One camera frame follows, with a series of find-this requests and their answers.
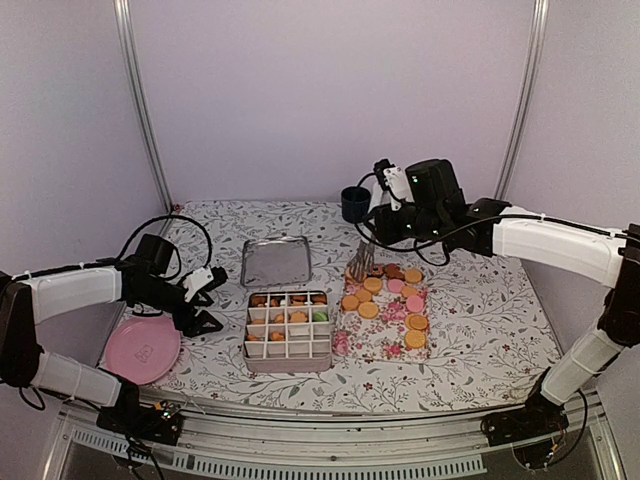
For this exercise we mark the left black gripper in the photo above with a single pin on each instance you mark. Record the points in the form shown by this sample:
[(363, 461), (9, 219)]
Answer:
[(192, 328)]

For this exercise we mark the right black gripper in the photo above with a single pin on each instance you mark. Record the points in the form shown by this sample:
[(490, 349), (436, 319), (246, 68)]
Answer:
[(382, 228)]

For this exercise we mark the white handled food tongs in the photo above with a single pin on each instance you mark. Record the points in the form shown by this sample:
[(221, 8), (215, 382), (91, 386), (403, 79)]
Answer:
[(363, 260)]

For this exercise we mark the green sandwich cookie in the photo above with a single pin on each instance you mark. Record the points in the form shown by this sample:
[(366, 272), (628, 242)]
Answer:
[(320, 316)]

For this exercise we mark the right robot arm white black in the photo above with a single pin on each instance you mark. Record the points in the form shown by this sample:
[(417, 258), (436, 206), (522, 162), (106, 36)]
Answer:
[(607, 256)]

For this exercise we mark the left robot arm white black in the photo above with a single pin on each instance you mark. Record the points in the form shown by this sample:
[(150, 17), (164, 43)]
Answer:
[(29, 299)]

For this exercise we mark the pink round plate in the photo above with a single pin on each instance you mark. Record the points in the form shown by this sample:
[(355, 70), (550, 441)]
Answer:
[(143, 349)]

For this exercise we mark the brown flower cookie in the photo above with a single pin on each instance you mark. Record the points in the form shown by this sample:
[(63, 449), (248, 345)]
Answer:
[(393, 271)]

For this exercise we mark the dark blue mug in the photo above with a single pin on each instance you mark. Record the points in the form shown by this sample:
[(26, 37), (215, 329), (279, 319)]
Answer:
[(355, 201)]

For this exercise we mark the metal cookie tin with dividers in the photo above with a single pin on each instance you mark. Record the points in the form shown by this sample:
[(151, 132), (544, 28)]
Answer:
[(280, 336)]

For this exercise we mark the pink sandwich cookie upper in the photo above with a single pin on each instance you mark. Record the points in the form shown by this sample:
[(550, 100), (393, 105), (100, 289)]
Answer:
[(395, 285)]

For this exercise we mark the pink sandwich cookie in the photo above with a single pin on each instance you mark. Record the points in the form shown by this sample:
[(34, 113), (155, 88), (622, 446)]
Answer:
[(415, 304), (395, 285)]

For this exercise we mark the chocolate sprinkled donut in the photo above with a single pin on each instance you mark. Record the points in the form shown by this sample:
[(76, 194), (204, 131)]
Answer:
[(376, 271)]

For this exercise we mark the metal tin lid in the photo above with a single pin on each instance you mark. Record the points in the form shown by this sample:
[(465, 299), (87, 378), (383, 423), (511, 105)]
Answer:
[(271, 262)]

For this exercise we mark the pink sandwich cookie lower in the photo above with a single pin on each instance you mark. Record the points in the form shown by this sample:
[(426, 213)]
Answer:
[(415, 304)]

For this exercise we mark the floral rectangular tray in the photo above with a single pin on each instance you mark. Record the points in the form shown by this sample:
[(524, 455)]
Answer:
[(373, 321)]

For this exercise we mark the round embossed biscuit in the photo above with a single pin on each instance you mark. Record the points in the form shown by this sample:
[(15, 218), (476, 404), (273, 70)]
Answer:
[(415, 339)]

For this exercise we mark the floral tablecloth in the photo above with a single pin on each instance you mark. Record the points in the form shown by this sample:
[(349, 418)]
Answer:
[(489, 336)]

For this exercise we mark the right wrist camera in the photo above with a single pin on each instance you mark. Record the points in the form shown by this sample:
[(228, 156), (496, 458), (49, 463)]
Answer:
[(391, 186)]

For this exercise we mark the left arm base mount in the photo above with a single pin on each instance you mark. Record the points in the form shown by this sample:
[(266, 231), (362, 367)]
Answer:
[(146, 423)]

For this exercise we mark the aluminium front rail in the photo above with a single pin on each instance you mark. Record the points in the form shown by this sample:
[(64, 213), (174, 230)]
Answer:
[(220, 440)]

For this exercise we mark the right aluminium corner post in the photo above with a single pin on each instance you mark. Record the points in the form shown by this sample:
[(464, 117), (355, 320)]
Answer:
[(531, 69)]

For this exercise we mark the aluminium corner post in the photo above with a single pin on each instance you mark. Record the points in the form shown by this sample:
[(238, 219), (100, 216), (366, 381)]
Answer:
[(127, 42), (531, 69)]

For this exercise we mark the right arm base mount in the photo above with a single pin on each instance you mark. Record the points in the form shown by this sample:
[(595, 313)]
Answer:
[(522, 424)]

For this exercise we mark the left aluminium corner post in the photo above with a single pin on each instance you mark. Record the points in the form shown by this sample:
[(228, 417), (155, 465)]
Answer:
[(127, 42)]

